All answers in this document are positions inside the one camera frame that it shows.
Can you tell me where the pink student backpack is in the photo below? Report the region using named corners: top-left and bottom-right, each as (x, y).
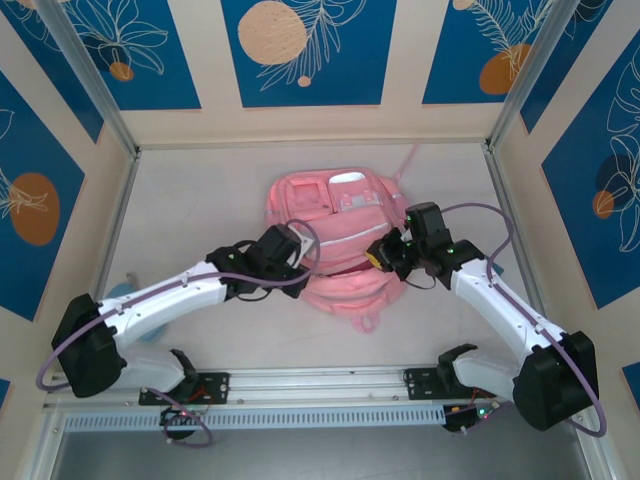
top-left (264, 144), bottom-right (419, 336)

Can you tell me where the light blue pencil pouch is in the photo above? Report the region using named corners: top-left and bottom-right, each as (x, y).
top-left (107, 269), bottom-right (169, 344)

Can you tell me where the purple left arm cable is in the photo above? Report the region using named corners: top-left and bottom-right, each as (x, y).
top-left (37, 219), bottom-right (321, 447)

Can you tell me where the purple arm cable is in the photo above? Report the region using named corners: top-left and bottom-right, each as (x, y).
top-left (37, 219), bottom-right (321, 447)
top-left (442, 202), bottom-right (604, 437)

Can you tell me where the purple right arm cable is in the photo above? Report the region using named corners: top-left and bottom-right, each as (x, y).
top-left (442, 202), bottom-right (604, 437)

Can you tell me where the aluminium table edge rail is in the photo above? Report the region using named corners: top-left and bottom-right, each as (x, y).
top-left (483, 142), bottom-right (560, 362)
top-left (72, 149), bottom-right (142, 372)

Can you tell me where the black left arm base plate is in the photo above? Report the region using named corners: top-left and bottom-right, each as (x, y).
top-left (138, 370), bottom-right (232, 406)

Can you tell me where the aluminium mounting rail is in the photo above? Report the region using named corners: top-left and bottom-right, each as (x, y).
top-left (42, 362), bottom-right (594, 412)

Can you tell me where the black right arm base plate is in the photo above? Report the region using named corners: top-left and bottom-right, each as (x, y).
top-left (403, 366), bottom-right (497, 401)

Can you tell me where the blue floral wall poster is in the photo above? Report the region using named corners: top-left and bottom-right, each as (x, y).
top-left (541, 47), bottom-right (640, 311)
top-left (0, 0), bottom-right (105, 145)
top-left (221, 0), bottom-right (400, 109)
top-left (62, 0), bottom-right (203, 112)
top-left (519, 0), bottom-right (640, 135)
top-left (421, 0), bottom-right (557, 106)
top-left (0, 69), bottom-right (87, 323)

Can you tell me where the grey slotted cable duct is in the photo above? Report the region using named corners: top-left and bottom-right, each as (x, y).
top-left (63, 404), bottom-right (447, 432)

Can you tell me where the aluminium frame post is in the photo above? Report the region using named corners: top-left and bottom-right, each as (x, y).
top-left (485, 0), bottom-right (576, 151)
top-left (34, 0), bottom-right (140, 157)

